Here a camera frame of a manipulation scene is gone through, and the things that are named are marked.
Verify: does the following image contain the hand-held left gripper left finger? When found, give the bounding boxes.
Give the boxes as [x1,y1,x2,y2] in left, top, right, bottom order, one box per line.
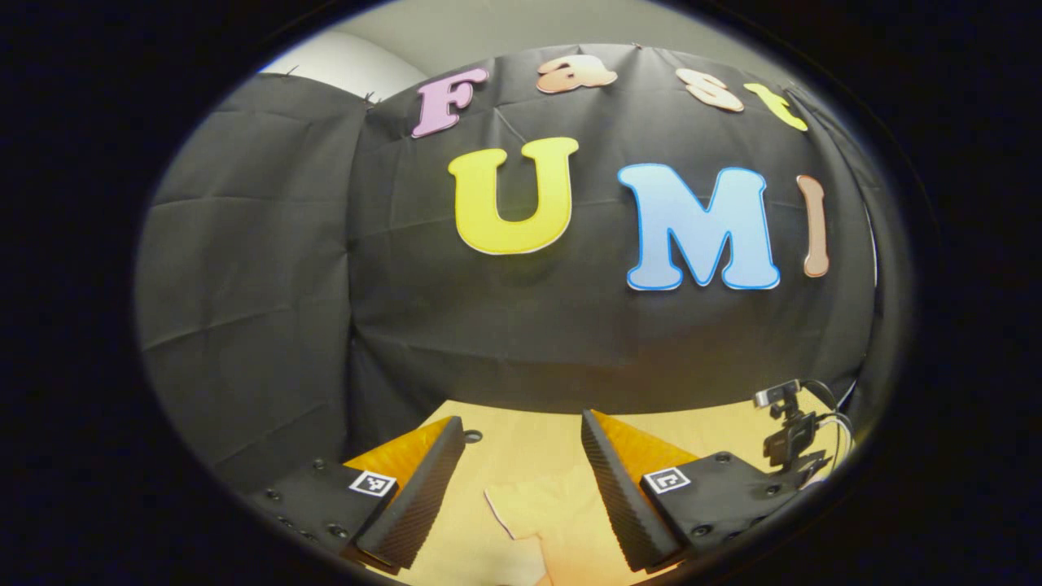
[244,415,466,575]

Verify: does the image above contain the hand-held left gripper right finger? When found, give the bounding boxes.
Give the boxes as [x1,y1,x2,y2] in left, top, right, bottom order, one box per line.
[580,409,807,575]

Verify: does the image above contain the orange T-shirt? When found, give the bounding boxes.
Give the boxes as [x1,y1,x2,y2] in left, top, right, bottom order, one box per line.
[484,468,628,586]

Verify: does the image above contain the black webcam on mount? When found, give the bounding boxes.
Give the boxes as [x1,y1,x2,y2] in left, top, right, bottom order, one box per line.
[753,378,833,489]

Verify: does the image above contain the black camera cable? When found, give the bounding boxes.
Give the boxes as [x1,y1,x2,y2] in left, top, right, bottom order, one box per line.
[800,378,852,424]

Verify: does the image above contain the white cable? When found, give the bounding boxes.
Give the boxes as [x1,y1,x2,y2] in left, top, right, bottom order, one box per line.
[818,413,856,481]

